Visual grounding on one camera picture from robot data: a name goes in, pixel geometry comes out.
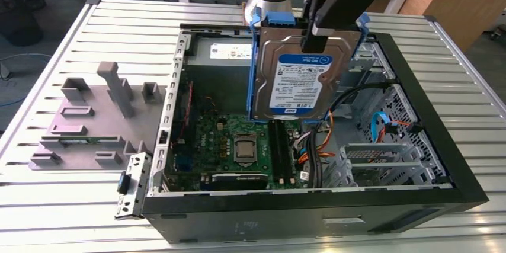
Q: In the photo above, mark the hard disk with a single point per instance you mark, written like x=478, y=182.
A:
x=300, y=87

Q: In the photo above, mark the metal disk bay cage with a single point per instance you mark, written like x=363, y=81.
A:
x=395, y=164

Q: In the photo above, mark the metal optical drive cage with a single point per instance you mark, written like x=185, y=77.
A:
x=367, y=66

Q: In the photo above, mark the grey power supply unit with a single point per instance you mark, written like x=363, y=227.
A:
x=220, y=87

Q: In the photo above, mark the black RAM slot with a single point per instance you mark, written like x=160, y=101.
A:
x=276, y=149
x=286, y=149

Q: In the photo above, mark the silver CPU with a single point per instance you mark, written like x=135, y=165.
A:
x=246, y=150

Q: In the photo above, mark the green motherboard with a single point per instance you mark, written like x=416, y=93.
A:
x=210, y=134

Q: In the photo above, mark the black graphics card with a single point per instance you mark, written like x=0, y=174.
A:
x=239, y=180

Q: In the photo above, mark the grey parts rack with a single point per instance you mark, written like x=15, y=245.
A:
x=99, y=122

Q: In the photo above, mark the black waste bin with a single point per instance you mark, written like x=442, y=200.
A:
x=23, y=28

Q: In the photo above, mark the black PC case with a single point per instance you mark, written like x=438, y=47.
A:
x=276, y=220

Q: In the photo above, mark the green RAM stick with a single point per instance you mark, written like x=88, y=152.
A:
x=88, y=140

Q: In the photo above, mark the metal expansion slot bracket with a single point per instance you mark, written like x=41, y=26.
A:
x=136, y=176

